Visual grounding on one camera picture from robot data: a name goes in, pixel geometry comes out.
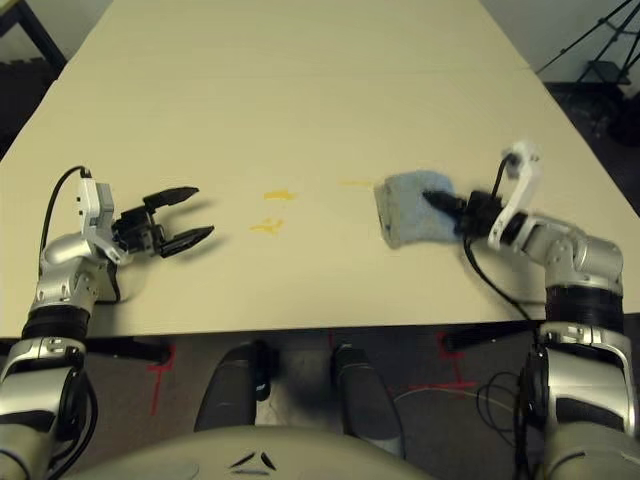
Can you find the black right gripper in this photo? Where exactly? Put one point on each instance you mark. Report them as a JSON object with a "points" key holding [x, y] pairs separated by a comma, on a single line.
{"points": [[480, 212]]}

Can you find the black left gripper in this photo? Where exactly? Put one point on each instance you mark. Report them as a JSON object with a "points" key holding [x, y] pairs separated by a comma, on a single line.
{"points": [[137, 232]]}

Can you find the blue cleaning rag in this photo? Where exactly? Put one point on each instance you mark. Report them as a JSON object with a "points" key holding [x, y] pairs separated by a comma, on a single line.
{"points": [[410, 215]]}

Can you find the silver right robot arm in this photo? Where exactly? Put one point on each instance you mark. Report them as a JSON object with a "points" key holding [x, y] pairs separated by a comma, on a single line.
{"points": [[590, 350]]}

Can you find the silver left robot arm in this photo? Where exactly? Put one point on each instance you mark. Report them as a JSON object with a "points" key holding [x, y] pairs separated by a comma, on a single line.
{"points": [[55, 290]]}

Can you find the yellow liquid spill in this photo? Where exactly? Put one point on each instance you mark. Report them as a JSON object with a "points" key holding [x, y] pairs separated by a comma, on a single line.
{"points": [[267, 227], [279, 194]]}

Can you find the dark left robot leg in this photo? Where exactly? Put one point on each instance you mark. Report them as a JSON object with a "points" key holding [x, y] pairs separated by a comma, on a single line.
{"points": [[225, 390]]}

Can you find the dark robot leg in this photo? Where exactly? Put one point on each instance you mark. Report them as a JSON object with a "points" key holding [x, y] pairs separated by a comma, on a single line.
{"points": [[225, 390], [365, 395]]}

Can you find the black foam floor mat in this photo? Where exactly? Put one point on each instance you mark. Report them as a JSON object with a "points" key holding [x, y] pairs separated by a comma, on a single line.
{"points": [[600, 115], [20, 95]]}

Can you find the dark right robot leg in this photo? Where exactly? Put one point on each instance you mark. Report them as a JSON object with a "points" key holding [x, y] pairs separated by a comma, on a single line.
{"points": [[365, 395]]}

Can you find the grey robot torso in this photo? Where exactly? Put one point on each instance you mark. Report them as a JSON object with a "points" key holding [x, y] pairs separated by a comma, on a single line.
{"points": [[225, 455]]}

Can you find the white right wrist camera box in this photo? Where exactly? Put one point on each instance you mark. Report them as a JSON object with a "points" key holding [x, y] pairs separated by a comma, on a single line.
{"points": [[522, 190]]}

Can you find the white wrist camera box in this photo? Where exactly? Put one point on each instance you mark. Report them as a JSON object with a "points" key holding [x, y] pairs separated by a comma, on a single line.
{"points": [[95, 205], [522, 190]]}

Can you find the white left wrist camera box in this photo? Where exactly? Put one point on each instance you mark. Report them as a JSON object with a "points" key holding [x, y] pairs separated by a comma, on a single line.
{"points": [[95, 205]]}

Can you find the black camera tripod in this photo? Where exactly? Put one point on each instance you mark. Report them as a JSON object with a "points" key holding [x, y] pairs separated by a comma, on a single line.
{"points": [[564, 50]]}

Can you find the neighbouring table black frame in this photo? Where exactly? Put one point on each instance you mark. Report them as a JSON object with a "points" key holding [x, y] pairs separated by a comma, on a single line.
{"points": [[45, 37]]}

